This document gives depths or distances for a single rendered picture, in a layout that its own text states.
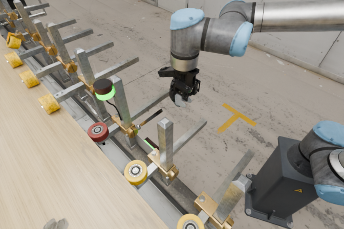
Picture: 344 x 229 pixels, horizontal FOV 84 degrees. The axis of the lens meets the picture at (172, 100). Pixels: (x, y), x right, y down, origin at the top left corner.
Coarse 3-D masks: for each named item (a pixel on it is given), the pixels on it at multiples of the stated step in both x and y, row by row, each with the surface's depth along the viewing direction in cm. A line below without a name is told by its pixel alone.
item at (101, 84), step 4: (100, 80) 65; (104, 80) 65; (108, 80) 65; (96, 84) 64; (100, 84) 64; (104, 84) 64; (108, 84) 64; (96, 88) 62; (100, 88) 62; (116, 96) 69; (112, 104) 72; (116, 108) 74
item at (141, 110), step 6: (168, 90) 103; (156, 96) 99; (162, 96) 100; (150, 102) 96; (156, 102) 98; (138, 108) 93; (144, 108) 93; (150, 108) 97; (132, 114) 91; (138, 114) 92; (132, 120) 91; (114, 126) 86; (114, 132) 86; (108, 138) 84
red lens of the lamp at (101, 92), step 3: (93, 84) 64; (111, 84) 64; (93, 87) 63; (108, 87) 63; (111, 87) 64; (96, 90) 62; (99, 90) 62; (102, 90) 62; (105, 90) 63; (108, 90) 63; (111, 90) 65; (96, 93) 64; (99, 93) 63; (102, 93) 63; (105, 93) 63
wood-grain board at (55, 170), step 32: (0, 64) 113; (0, 96) 94; (32, 96) 94; (0, 128) 80; (32, 128) 80; (64, 128) 80; (0, 160) 70; (32, 160) 70; (64, 160) 70; (96, 160) 70; (0, 192) 62; (32, 192) 62; (64, 192) 62; (96, 192) 62; (128, 192) 62; (0, 224) 56; (32, 224) 56; (96, 224) 56; (128, 224) 56; (160, 224) 56
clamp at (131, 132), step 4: (112, 116) 89; (112, 120) 89; (116, 120) 87; (120, 124) 85; (120, 128) 87; (124, 128) 84; (128, 128) 84; (132, 128) 84; (136, 128) 85; (124, 132) 85; (128, 132) 83; (132, 132) 83; (136, 132) 86; (128, 136) 84; (132, 136) 85
